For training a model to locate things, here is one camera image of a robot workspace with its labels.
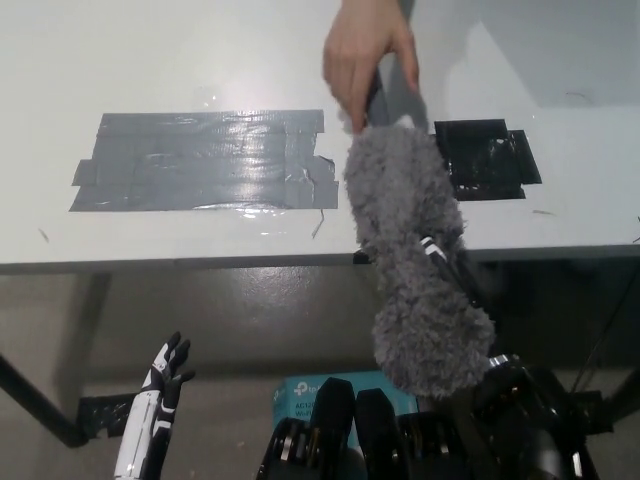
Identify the grey duct tape patch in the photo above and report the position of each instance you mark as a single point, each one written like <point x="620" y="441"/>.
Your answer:
<point x="200" y="160"/>

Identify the black floor tape patch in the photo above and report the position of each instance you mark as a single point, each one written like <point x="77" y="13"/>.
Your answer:
<point x="105" y="412"/>

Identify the black metal table leg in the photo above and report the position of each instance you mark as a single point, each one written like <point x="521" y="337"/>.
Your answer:
<point x="45" y="407"/>

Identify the black duct tape patch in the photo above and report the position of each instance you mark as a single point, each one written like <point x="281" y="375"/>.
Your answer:
<point x="490" y="160"/>

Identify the teal router cardboard box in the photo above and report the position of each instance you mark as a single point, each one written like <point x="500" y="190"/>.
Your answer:
<point x="300" y="395"/>

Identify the black robot torso blocks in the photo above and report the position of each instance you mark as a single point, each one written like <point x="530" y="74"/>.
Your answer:
<point x="370" y="425"/>

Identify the bare person hand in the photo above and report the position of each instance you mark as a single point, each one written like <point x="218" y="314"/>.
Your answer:
<point x="360" y="45"/>

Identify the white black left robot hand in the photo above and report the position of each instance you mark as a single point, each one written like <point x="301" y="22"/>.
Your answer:
<point x="150" y="400"/>

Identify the small black tape strip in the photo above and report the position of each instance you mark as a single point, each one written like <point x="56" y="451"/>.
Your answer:
<point x="360" y="257"/>

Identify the grey fluffy duster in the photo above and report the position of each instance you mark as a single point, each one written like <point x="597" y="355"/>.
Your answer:
<point x="400" y="200"/>

